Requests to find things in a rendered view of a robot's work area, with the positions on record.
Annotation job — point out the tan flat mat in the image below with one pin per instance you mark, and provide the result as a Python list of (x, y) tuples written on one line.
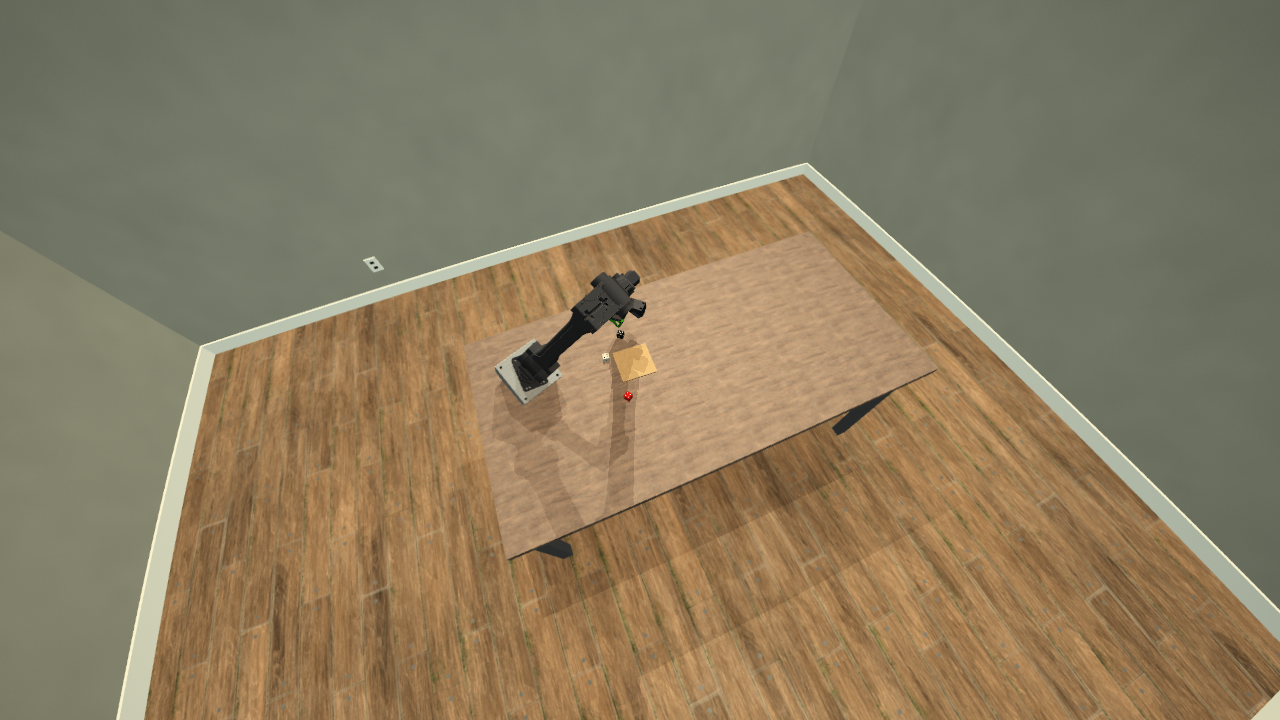
[(634, 362)]

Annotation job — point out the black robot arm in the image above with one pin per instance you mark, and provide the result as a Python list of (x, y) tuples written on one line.
[(602, 303)]

